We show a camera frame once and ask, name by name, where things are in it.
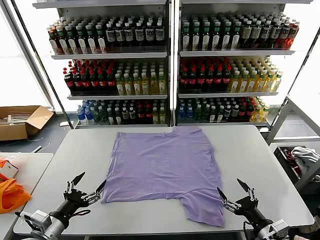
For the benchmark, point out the red tea bottle white cap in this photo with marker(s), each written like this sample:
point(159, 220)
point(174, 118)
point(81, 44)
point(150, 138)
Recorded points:
point(293, 36)
point(53, 41)

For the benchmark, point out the cola bottle red cap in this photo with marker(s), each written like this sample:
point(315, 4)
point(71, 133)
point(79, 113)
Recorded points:
point(102, 81)
point(218, 79)
point(68, 82)
point(226, 79)
point(201, 80)
point(111, 81)
point(192, 80)
point(94, 81)
point(184, 80)
point(76, 82)
point(210, 79)
point(85, 81)

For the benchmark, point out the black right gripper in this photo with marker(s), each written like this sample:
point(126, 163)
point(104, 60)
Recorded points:
point(250, 210)

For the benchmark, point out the purple t-shirt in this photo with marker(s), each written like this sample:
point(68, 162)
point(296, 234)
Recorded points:
point(162, 170)

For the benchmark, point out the yellow juice bottle white cap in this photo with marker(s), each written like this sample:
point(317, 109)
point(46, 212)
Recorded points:
point(235, 83)
point(270, 83)
point(244, 83)
point(154, 84)
point(128, 85)
point(136, 85)
point(278, 82)
point(252, 83)
point(261, 83)
point(145, 85)
point(162, 84)
point(119, 86)

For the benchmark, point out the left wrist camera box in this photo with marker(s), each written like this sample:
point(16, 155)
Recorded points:
point(37, 219)

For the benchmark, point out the grey metal shelf rack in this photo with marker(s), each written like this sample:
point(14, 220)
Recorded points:
point(235, 53)
point(110, 55)

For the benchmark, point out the dark bottle black white label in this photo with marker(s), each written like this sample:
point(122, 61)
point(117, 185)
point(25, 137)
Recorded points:
point(150, 35)
point(128, 35)
point(120, 35)
point(139, 35)
point(110, 36)
point(160, 34)

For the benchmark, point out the white crumpled garment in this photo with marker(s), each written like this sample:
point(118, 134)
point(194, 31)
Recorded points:
point(305, 157)

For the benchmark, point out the white and orange carton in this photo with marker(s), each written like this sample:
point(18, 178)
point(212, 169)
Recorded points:
point(10, 171)

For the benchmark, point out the open cardboard box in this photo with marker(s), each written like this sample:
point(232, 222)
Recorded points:
point(37, 120)

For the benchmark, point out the white sticks in carton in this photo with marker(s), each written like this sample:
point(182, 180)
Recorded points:
point(10, 120)

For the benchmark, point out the grey floor strip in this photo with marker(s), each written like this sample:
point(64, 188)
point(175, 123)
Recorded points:
point(38, 148)

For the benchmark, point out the dark bottle beige label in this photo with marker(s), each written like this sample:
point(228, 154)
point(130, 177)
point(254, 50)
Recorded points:
point(256, 35)
point(246, 35)

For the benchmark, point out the blue label water bottle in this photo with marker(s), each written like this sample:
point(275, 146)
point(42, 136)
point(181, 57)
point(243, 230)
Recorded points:
point(89, 116)
point(81, 115)
point(190, 114)
point(182, 114)

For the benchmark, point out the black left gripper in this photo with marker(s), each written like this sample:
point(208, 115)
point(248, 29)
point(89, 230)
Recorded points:
point(72, 200)

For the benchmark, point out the small white floor item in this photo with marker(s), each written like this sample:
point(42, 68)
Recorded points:
point(65, 123)

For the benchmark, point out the small yellow drink bottle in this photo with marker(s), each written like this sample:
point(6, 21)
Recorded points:
point(256, 114)
point(264, 113)
point(155, 116)
point(162, 115)

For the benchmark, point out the black storage bin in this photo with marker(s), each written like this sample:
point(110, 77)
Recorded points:
point(282, 160)

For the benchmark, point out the small cola bottle red label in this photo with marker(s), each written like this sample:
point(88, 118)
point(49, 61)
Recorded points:
point(149, 113)
point(141, 113)

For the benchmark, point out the dark slanted frame post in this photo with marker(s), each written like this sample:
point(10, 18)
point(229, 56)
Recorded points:
point(47, 75)

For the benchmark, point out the orange fabric bag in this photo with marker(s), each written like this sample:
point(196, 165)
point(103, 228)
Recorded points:
point(12, 197)

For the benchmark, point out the red crumpled garment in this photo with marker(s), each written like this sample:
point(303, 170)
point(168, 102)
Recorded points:
point(288, 156)

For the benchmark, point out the dark bottle green band label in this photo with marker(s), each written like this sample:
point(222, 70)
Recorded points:
point(101, 40)
point(81, 40)
point(71, 41)
point(91, 40)
point(235, 37)
point(186, 37)
point(226, 37)
point(61, 41)
point(216, 37)
point(206, 37)
point(196, 37)

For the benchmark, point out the dark bottle grey label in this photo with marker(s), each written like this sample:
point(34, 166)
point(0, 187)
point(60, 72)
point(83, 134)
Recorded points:
point(275, 34)
point(285, 35)
point(266, 34)

